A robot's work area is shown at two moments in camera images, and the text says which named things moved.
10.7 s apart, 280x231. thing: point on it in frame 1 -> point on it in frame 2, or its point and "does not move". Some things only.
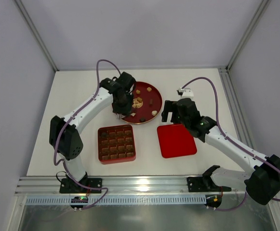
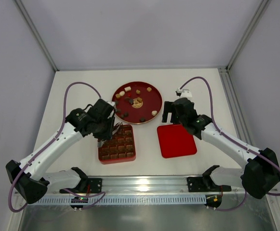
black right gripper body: [174, 110] does not move
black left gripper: [121, 109] -> [106, 133]
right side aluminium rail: [236, 110] does not move
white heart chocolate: [154, 113] does not move
